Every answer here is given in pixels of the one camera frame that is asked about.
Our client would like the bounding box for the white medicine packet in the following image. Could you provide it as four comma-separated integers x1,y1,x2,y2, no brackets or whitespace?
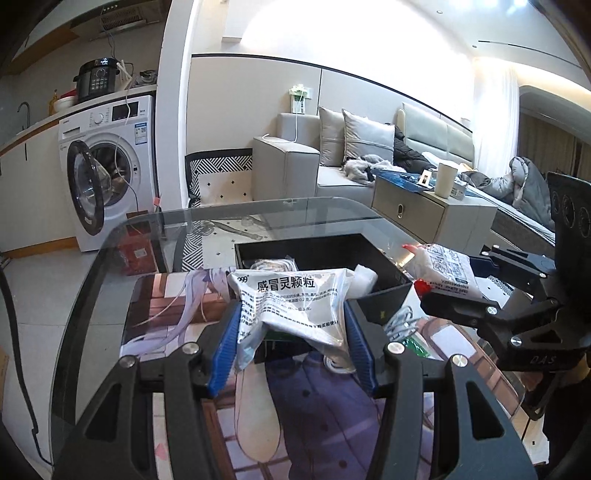
226,267,356,374

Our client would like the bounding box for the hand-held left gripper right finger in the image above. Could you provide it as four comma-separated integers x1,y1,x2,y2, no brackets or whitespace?
344,299,527,480

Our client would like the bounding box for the kitchen counter cabinet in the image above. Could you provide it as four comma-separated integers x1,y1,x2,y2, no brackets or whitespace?
0,108,79,252

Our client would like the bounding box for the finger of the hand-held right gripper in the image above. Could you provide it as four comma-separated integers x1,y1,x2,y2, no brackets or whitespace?
468,247,557,296
418,288,559,333

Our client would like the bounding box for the chair with patterned back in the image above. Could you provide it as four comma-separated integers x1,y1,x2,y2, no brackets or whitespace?
185,148,254,208

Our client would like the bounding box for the grey cable bundle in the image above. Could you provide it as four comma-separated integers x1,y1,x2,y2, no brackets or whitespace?
323,305,416,374

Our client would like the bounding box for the black cardboard box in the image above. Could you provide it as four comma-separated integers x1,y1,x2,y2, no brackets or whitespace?
233,233,415,365

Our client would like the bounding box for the white packet with red label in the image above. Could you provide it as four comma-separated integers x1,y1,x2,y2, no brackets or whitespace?
402,244,476,296

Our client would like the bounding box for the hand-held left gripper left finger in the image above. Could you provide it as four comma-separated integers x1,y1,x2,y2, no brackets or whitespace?
53,300,243,480

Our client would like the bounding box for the white plush toy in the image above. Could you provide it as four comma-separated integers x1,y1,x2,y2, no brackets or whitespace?
353,264,378,296

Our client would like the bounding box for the light grey sofa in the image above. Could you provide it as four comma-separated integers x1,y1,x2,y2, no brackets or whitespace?
252,102,476,204

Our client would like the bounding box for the printed desk mat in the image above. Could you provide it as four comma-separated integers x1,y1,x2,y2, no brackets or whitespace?
120,268,522,480

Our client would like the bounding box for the white washing machine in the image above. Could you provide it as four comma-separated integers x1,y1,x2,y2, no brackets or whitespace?
58,95,160,252

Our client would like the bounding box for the grey down jacket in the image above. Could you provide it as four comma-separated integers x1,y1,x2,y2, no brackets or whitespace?
466,156,555,229

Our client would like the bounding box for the clear bag of white rope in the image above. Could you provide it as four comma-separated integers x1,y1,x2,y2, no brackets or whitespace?
249,258,298,274

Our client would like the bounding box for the grey cloth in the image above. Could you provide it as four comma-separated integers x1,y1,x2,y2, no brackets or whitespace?
342,154,393,183

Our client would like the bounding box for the black pressure cooker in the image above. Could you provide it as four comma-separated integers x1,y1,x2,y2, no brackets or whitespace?
75,58,118,103

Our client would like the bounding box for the beige curtain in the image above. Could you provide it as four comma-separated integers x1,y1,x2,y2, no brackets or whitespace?
517,85,591,176

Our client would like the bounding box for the cream cylindrical cup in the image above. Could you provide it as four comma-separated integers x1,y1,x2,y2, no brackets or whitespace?
434,162,458,198

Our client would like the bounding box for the white wall phone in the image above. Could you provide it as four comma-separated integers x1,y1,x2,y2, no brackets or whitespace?
287,83,311,114

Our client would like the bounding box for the black jacket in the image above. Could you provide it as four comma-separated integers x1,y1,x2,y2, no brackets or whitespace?
392,124,437,172

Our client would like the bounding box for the wall cabinet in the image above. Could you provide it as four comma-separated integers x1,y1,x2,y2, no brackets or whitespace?
0,0,93,77

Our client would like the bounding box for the beige coffee table cabinet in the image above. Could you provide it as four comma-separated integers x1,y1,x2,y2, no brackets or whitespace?
372,168,499,238

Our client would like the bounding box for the red box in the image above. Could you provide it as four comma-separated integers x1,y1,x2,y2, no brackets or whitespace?
117,226,160,276

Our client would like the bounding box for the black cable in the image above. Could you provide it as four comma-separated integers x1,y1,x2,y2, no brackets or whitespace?
0,268,54,464

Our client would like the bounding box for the range hood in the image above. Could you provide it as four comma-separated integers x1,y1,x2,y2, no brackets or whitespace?
90,0,158,38

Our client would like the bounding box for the grey sofa pillow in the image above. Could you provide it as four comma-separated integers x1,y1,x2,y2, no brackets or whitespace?
342,109,395,162
318,106,347,168

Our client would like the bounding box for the green packet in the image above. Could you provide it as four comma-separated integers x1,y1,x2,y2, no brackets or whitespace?
402,335,444,361

